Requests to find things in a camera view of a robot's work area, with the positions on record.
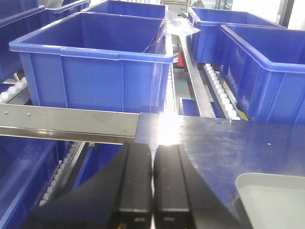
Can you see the blue bin rear left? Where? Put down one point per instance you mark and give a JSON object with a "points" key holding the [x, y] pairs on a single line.
{"points": [[129, 8]]}

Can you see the grey plastic tray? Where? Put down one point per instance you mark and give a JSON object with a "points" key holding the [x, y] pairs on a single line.
{"points": [[272, 201]]}

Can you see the blue bin front right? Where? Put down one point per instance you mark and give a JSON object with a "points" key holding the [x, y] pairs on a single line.
{"points": [[265, 70]]}

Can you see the blue bin lower middle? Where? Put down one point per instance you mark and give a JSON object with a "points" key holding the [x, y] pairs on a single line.
{"points": [[97, 157]]}

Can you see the white roller conveyor rail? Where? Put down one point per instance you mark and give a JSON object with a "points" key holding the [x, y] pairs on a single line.
{"points": [[213, 77]]}

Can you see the steel shelf front beam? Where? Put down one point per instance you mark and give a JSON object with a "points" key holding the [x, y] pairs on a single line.
{"points": [[67, 124]]}

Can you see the blue bin lower left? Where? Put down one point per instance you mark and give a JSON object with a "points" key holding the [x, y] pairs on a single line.
{"points": [[26, 168]]}

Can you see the blue bin far left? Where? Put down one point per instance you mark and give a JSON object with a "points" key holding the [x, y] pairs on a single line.
{"points": [[20, 17]]}

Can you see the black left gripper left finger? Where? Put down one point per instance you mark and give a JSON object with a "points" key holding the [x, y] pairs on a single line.
{"points": [[117, 196]]}

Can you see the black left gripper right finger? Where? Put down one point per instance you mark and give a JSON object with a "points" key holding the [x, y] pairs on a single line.
{"points": [[182, 199]]}

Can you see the lower white roller rail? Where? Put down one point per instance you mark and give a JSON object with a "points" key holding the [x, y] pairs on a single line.
{"points": [[63, 172]]}

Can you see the white roller rail left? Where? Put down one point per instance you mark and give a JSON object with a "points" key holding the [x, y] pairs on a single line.
{"points": [[8, 91]]}

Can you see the blue bin front left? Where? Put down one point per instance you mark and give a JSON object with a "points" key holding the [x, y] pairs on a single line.
{"points": [[98, 61]]}

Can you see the small blue bin below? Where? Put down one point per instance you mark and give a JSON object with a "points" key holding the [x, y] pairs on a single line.
{"points": [[188, 107]]}

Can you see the clear plastic bag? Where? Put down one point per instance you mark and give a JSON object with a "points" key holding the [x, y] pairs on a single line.
{"points": [[171, 24]]}

